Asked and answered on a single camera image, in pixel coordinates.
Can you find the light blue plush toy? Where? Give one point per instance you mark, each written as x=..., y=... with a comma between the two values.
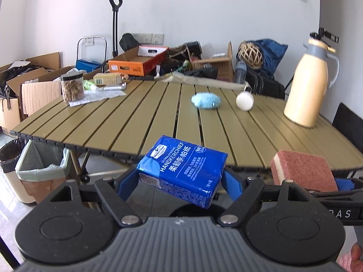
x=205, y=101

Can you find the orange cardboard box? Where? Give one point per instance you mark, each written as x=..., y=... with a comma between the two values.
x=133, y=65

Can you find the black bag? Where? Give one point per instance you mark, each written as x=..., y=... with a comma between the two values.
x=129, y=42

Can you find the folded black chairs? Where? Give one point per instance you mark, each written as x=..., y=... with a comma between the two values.
x=266, y=86

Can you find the red and cream sponge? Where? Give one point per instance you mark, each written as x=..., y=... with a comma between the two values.
x=303, y=167

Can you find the silver tube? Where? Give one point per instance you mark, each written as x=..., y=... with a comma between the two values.
x=113, y=87

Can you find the silver folding cart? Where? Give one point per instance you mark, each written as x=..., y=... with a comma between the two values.
x=91, y=38

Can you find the tan folding table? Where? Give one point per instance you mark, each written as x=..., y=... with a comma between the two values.
x=141, y=113

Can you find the small beige carton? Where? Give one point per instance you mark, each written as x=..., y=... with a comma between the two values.
x=109, y=79

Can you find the white cloth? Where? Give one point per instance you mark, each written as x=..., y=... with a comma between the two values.
x=99, y=95

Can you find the white round bulb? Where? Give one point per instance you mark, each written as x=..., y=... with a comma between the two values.
x=244, y=101

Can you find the black plastic bin liner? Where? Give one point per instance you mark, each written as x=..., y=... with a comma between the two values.
x=12, y=153

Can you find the cream trash can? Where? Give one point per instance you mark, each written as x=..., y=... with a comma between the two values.
x=17, y=187

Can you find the blue tissue packet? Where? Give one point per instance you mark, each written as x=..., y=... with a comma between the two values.
x=181, y=170

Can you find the green and white tube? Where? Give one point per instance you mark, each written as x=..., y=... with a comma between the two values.
x=90, y=85

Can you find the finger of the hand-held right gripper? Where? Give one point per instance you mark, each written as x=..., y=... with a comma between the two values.
x=337, y=195
x=344, y=183

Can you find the blue fabric bag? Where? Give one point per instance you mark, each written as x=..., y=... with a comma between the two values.
x=275, y=53

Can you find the single wall socket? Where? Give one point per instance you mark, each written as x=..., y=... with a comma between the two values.
x=88, y=41

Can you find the woven rattan ball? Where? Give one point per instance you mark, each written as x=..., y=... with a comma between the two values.
x=249, y=55

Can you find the green plastic bin liner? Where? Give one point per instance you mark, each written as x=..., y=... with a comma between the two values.
x=42, y=167

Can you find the person's right hand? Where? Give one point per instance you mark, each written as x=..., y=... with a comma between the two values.
x=358, y=257

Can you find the row of wall sockets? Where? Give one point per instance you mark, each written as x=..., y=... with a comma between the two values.
x=147, y=37

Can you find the clear jar with black lid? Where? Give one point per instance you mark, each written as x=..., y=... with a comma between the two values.
x=73, y=89

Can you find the black clamp mount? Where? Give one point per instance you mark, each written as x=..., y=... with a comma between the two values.
x=329, y=36

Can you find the black chair back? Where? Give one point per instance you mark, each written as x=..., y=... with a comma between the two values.
x=348, y=124

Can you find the cream thermos jug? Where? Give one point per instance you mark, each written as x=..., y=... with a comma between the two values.
x=306, y=85

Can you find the brown cardboard box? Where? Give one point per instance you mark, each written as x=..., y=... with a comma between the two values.
x=42, y=189

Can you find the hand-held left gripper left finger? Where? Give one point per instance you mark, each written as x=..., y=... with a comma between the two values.
x=127, y=182

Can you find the open cardboard box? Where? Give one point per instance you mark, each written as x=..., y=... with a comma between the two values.
x=42, y=96

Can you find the clear water bottle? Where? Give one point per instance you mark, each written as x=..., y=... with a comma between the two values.
x=240, y=72

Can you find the small blue box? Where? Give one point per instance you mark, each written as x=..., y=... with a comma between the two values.
x=88, y=65

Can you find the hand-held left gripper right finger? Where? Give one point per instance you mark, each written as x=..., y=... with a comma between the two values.
x=231, y=185

